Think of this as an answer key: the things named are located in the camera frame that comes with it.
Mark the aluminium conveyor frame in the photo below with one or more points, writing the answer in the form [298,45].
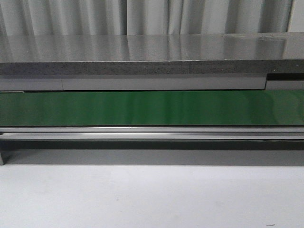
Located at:
[221,145]

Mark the grey speckled stone counter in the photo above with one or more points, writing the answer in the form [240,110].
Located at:
[152,62]

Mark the green conveyor belt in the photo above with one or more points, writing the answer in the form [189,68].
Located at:
[243,107]

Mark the white pleated curtain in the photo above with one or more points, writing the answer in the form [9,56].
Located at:
[152,17]

